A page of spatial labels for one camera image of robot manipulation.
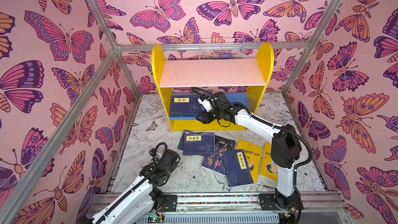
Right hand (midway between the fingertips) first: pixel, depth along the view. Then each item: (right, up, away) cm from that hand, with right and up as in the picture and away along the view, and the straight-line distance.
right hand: (200, 113), depth 87 cm
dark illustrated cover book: (+8, -26, -3) cm, 27 cm away
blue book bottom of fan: (-12, -19, +6) cm, 23 cm away
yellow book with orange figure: (+30, -23, +2) cm, 38 cm away
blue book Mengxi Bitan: (+20, -29, -5) cm, 36 cm away
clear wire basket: (+13, +36, +8) cm, 39 cm away
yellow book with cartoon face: (+37, -29, -5) cm, 47 cm away
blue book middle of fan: (-1, -18, +5) cm, 19 cm away
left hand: (-14, -25, -3) cm, 29 cm away
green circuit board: (-21, -49, -14) cm, 55 cm away
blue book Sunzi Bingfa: (-10, -3, +3) cm, 10 cm away
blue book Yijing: (-8, +5, +6) cm, 11 cm away
